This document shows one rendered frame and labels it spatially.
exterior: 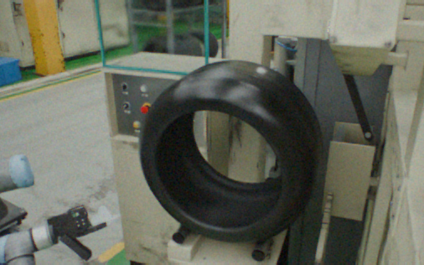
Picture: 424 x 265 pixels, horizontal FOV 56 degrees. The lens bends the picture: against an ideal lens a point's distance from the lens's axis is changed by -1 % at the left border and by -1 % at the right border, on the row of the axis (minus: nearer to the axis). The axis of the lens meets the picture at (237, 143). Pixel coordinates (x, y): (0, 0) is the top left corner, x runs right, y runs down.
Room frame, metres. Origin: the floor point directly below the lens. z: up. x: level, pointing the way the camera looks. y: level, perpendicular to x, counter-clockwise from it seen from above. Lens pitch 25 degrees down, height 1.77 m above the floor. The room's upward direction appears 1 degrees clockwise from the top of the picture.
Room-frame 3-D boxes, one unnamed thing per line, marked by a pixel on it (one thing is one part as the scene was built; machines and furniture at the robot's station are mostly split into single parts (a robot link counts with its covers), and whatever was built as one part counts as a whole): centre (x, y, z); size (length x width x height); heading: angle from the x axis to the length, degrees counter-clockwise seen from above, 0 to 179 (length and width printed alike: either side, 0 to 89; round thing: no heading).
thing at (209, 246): (1.21, 0.01, 0.80); 0.37 x 0.36 x 0.02; 73
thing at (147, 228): (2.00, 0.35, 0.63); 0.56 x 0.41 x 1.27; 73
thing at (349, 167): (1.31, -0.42, 1.05); 0.20 x 0.15 x 0.30; 163
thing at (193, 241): (1.25, 0.14, 0.83); 0.36 x 0.09 x 0.06; 163
